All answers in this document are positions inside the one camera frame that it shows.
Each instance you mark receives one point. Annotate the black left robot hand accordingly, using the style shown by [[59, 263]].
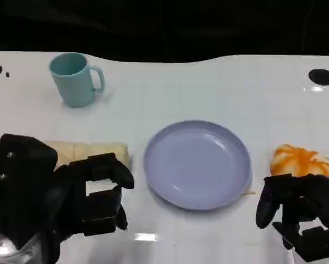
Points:
[[98, 209]]

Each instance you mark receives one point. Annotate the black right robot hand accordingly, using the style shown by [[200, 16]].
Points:
[[318, 200]]

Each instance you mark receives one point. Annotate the beige towel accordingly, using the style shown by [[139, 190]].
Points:
[[98, 149]]

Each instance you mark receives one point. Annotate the orange and white bread roll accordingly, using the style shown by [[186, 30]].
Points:
[[299, 160]]

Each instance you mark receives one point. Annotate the lilac plate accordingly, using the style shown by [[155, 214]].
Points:
[[197, 167]]

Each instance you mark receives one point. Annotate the pale green mug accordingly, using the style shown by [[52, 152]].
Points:
[[71, 85]]

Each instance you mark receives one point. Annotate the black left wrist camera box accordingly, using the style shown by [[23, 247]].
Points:
[[21, 187]]

